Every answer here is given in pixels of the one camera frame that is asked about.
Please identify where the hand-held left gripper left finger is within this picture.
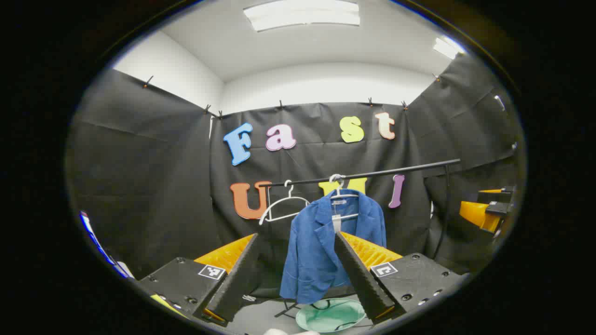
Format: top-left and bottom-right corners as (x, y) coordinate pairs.
(138, 233), (260, 326)

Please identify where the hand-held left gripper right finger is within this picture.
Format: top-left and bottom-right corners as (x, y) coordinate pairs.
(333, 231), (467, 326)

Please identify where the green laundry hamper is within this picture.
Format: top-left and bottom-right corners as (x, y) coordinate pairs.
(296, 298), (367, 333)

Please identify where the blue corduroy jacket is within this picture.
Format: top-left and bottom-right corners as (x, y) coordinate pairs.
(279, 188), (388, 305)

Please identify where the white hanger with crossbar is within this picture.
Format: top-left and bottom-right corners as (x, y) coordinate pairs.
(329, 174), (360, 220)

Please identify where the black clothes rack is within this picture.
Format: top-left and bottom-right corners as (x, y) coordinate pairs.
(258, 158), (461, 319)

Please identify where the empty white hanger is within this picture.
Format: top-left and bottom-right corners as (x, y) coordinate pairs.
(259, 180), (310, 226)

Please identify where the small ceiling light panel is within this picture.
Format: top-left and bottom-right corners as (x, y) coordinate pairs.
(433, 36), (466, 60)

